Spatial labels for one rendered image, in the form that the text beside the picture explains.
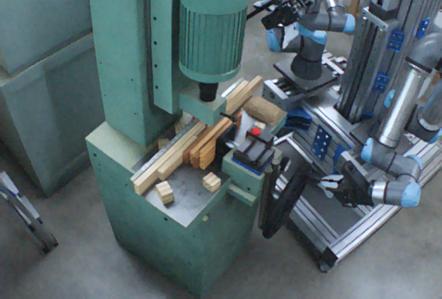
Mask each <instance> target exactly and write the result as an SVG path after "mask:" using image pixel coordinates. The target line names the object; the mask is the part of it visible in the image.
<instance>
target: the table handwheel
mask: <svg viewBox="0 0 442 299"><path fill-rule="evenodd" d="M307 171H309V172H312V166H311V164H310V163H308V162H305V163H302V164H301V165H300V166H299V167H298V168H297V169H296V170H295V172H294V173H293V175H292V176H291V177H290V180H289V181H288V183H287V185H286V186H285V187H284V189H283V190H282V191H280V190H278V189H275V190H274V191H269V197H270V198H272V199H274V200H276V203H275V204H274V205H273V207H272V209H271V211H270V213H269V216H268V218H267V221H266V223H265V226H264V227H263V232H262V236H263V237H264V238H265V239H269V238H271V237H272V236H273V235H275V234H276V233H277V232H278V230H279V229H280V228H281V227H282V226H283V224H284V223H285V221H286V220H287V218H288V216H289V214H290V213H291V212H292V210H293V209H294V206H295V204H296V203H297V201H298V199H299V197H300V195H301V194H302V193H303V191H304V189H305V187H306V185H307V182H308V180H309V178H308V177H307V176H305V174H306V172H307ZM297 184H298V185H297ZM296 185H297V186H296Z"/></svg>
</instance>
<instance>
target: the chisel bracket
mask: <svg viewBox="0 0 442 299"><path fill-rule="evenodd" d="M226 102H227V99H226V98H224V97H222V96H220V95H218V94H217V98H216V99H215V100H214V101H212V102H205V101H203V100H201V99H200V97H199V85H197V84H195V82H194V81H193V82H192V83H191V84H189V85H188V86H186V87H185V88H184V89H182V90H181V91H180V92H179V109H181V110H182V111H185V112H186V113H188V114H190V115H192V116H194V117H195V118H198V119H200V120H202V121H204V122H205V123H207V124H209V125H210V126H211V127H214V126H215V124H216V123H217V122H219V121H220V120H221V119H222V118H223V116H221V115H219V114H220V112H222V113H224V114H225V112H226Z"/></svg>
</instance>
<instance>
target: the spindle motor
mask: <svg viewBox="0 0 442 299"><path fill-rule="evenodd" d="M248 4H249V0H180V33H179V38H180V65H179V68H180V70H181V72H182V73H183V74H184V75H186V76H188V77H190V78H191V79H194V80H197V81H201V82H206V83H217V82H222V81H226V80H229V79H232V78H234V77H235V76H236V75H237V74H238V73H239V71H240V69H241V63H242V55H243V44H244V38H243V37H244V30H245V23H246V17H247V11H248Z"/></svg>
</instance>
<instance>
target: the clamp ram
mask: <svg viewBox="0 0 442 299"><path fill-rule="evenodd" d="M236 126H237V125H236V124H234V123H232V124H231V125H230V127H228V128H227V129H226V130H225V131H224V132H223V133H222V134H221V135H220V136H219V137H218V138H217V139H216V150H215V159H216V160H219V159H220V157H221V156H222V155H223V154H224V153H225V152H226V150H227V149H231V150H232V149H233V148H234V147H236V148H237V147H238V146H239V145H238V144H237V143H234V139H235V132H236Z"/></svg>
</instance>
